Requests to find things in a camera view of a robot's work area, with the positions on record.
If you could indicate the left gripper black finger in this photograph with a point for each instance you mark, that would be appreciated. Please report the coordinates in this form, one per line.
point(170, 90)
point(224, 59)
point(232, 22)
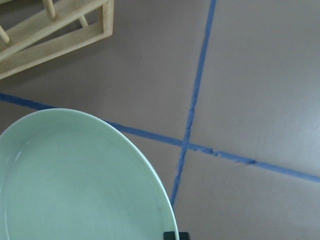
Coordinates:
point(171, 235)

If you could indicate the light green plate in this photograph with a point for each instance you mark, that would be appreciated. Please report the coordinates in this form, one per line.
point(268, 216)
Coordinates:
point(68, 175)

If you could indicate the wooden plate rack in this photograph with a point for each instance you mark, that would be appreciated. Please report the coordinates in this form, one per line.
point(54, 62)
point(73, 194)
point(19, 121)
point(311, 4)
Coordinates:
point(60, 28)

